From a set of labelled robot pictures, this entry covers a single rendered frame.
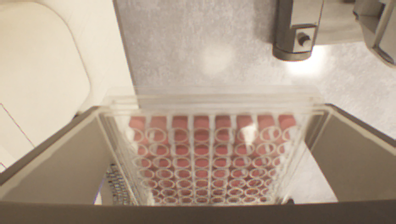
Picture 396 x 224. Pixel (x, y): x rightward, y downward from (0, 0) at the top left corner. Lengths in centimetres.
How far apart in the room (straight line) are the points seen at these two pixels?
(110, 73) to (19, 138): 20
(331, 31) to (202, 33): 62
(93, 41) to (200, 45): 84
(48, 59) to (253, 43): 103
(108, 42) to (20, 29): 13
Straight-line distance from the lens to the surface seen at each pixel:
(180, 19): 114
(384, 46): 72
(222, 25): 116
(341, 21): 116
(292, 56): 109
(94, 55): 43
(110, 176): 68
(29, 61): 33
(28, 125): 33
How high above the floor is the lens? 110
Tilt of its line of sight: 50 degrees down
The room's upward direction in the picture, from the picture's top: 180 degrees counter-clockwise
